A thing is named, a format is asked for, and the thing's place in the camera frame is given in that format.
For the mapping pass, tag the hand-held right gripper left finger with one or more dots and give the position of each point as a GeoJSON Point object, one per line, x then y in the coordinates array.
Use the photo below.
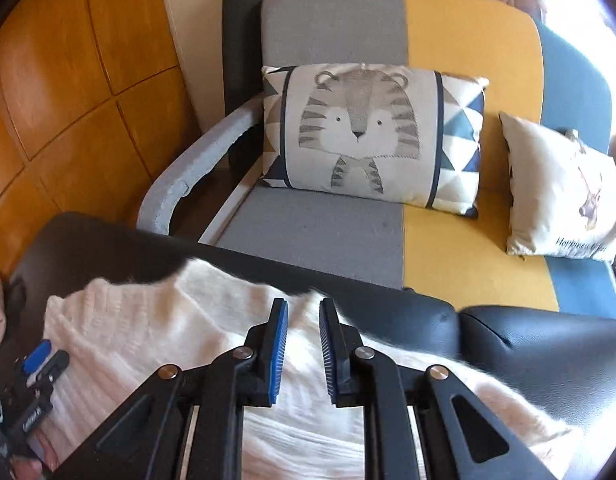
{"type": "Point", "coordinates": [278, 360]}

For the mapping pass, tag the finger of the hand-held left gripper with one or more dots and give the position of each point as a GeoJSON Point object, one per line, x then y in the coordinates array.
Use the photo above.
{"type": "Point", "coordinates": [37, 356]}
{"type": "Point", "coordinates": [55, 367]}

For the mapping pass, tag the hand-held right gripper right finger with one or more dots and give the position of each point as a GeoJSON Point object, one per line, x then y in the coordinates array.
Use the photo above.
{"type": "Point", "coordinates": [328, 355]}

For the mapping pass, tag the cream knit sweater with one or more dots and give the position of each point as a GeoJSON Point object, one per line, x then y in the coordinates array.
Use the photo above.
{"type": "Point", "coordinates": [163, 330]}

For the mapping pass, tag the person's left hand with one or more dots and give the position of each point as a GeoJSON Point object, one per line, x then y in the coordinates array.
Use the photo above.
{"type": "Point", "coordinates": [40, 452]}

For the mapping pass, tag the grey yellow blue sofa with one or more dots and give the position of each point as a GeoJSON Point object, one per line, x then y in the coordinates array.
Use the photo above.
{"type": "Point", "coordinates": [338, 230]}

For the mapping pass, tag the black leather massage bed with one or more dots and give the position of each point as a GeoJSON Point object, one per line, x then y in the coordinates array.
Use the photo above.
{"type": "Point", "coordinates": [538, 340]}

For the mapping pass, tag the tiger print cushion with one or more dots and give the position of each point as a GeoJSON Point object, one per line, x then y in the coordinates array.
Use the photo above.
{"type": "Point", "coordinates": [358, 125]}

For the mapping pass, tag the wooden wardrobe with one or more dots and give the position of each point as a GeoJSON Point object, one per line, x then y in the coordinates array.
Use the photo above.
{"type": "Point", "coordinates": [78, 85]}

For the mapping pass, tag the deer print cushion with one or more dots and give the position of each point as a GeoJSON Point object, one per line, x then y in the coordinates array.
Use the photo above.
{"type": "Point", "coordinates": [553, 185]}

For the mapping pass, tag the black rolled mat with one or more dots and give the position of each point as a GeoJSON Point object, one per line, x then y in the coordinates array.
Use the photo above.
{"type": "Point", "coordinates": [240, 35]}

